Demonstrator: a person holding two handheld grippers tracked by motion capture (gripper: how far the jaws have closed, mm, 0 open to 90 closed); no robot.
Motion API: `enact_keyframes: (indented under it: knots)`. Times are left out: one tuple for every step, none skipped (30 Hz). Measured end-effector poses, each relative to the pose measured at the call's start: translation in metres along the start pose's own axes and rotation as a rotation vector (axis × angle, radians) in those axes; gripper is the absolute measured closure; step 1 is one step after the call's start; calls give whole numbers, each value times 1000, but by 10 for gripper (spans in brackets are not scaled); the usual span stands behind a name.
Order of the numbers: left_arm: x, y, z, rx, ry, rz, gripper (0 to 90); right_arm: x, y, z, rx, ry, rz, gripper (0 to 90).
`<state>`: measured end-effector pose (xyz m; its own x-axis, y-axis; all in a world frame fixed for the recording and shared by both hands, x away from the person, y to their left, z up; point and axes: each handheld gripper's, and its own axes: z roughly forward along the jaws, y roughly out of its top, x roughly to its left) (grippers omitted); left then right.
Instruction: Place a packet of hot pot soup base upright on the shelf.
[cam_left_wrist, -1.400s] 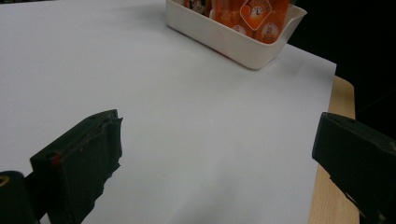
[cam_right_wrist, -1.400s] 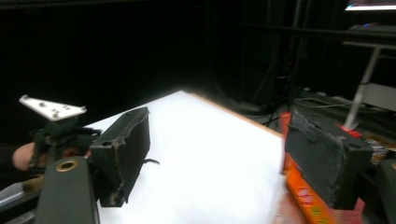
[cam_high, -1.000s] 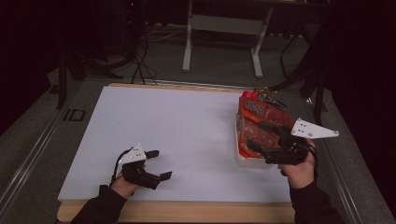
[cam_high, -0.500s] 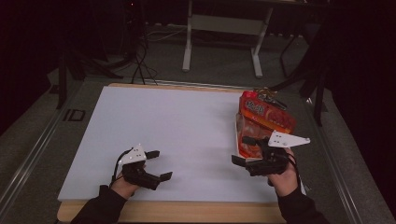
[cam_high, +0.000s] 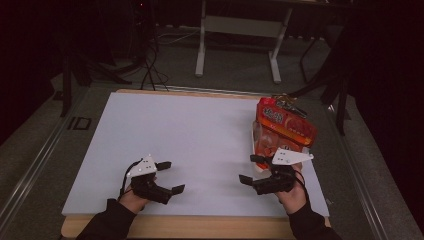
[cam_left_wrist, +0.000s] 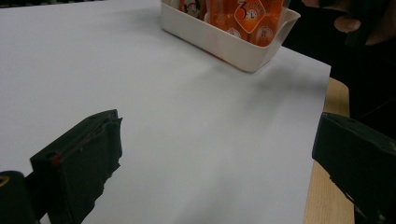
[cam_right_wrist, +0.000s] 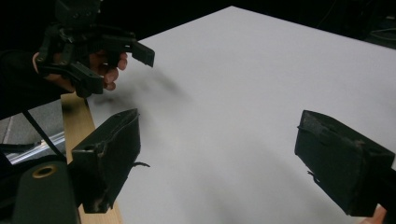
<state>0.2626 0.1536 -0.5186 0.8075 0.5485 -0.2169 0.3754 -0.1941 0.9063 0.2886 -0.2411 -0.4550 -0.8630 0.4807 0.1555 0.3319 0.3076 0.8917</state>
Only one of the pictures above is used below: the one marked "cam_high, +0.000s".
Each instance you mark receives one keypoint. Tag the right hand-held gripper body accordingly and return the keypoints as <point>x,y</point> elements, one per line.
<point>288,156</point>

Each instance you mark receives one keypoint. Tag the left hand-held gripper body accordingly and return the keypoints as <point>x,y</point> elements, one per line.
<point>143,166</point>

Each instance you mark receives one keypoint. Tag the white compartment box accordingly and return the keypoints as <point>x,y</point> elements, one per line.
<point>258,170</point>

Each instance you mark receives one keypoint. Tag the orange snack packet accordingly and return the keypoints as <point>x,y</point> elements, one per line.
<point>286,125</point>

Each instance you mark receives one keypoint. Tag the red and black sauce packet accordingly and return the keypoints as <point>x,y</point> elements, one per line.
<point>295,109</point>

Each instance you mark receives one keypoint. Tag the person's left hand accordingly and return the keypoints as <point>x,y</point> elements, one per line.
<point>135,201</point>

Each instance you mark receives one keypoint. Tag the person's right hand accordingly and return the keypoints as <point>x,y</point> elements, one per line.
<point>293,201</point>

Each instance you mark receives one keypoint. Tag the white table sheet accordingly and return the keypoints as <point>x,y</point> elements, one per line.
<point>193,133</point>

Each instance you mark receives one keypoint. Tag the black floor socket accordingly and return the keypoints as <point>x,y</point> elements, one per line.
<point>80,123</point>

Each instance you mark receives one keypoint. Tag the black metal stand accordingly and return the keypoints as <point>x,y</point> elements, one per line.
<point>341,100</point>
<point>66,90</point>

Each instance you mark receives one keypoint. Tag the metal floor rail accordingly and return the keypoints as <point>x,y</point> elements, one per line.
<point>30,173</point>
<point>363,186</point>

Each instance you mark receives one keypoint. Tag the white metal table frame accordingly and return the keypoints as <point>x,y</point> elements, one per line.
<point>240,26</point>

